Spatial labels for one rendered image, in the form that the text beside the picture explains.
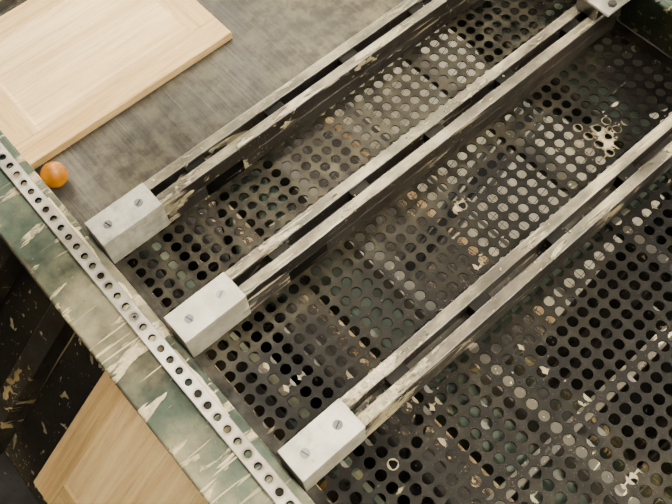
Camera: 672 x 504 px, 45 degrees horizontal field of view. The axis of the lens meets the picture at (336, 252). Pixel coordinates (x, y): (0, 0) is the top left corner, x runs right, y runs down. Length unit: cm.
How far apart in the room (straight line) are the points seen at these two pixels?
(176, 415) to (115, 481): 49
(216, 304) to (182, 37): 64
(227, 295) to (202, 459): 27
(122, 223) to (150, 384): 29
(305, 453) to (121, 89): 84
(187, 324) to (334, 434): 30
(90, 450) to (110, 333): 48
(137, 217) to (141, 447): 50
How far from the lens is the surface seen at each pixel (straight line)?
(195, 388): 133
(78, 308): 144
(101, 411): 178
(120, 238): 147
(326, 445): 126
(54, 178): 160
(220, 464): 129
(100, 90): 173
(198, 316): 135
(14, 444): 205
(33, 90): 178
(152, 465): 171
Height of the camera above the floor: 164
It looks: 21 degrees down
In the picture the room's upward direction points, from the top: 36 degrees clockwise
